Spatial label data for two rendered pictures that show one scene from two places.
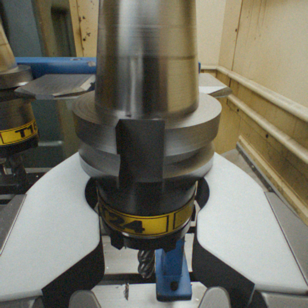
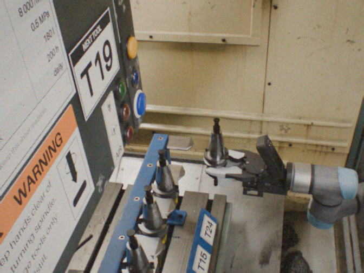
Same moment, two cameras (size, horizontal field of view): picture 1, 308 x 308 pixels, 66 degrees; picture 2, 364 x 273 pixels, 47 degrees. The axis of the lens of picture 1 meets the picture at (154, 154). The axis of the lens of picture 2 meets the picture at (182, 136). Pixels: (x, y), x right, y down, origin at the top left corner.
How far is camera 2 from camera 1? 1.03 m
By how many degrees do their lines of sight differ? 60
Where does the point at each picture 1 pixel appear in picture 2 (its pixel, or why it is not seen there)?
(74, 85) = (179, 167)
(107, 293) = (174, 245)
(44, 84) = (175, 173)
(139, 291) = (176, 232)
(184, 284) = (181, 212)
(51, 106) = not seen: outside the picture
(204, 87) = (189, 142)
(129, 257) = not seen: hidden behind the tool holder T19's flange
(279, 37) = not seen: hidden behind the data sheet
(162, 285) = (179, 221)
